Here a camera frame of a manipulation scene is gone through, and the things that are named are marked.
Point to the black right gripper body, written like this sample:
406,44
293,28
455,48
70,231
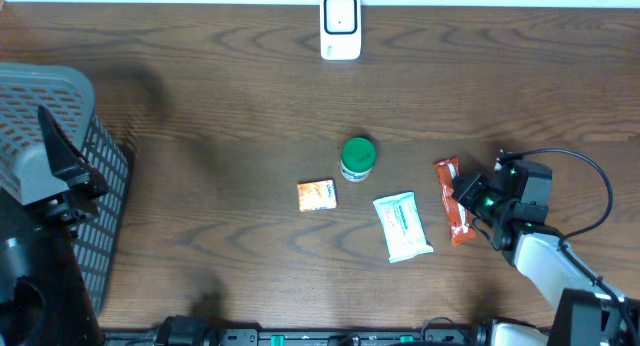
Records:
481,198

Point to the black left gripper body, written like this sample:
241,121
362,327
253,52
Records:
75,201

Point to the red snack bar wrapper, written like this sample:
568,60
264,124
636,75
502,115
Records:
458,217

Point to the teal wet wipes pack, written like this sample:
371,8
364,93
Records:
402,227

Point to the green lid white jar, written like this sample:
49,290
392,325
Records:
358,157

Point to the orange small packet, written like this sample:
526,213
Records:
317,195

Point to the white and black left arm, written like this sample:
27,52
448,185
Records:
44,300

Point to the white barcode scanner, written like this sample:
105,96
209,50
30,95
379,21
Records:
340,29

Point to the grey plastic basket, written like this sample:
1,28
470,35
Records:
69,95

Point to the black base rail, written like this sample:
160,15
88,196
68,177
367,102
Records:
252,337

